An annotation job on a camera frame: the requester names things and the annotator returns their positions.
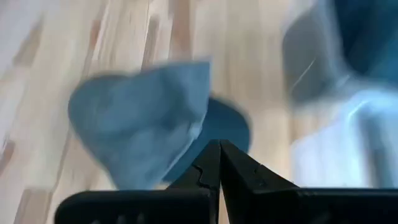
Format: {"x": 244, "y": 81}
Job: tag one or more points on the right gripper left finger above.
{"x": 155, "y": 208}

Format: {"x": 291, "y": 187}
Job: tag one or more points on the grey baseball cap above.
{"x": 133, "y": 124}

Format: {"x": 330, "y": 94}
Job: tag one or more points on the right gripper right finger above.
{"x": 280, "y": 205}

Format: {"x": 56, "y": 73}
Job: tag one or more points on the clear plastic container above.
{"x": 308, "y": 62}
{"x": 335, "y": 149}

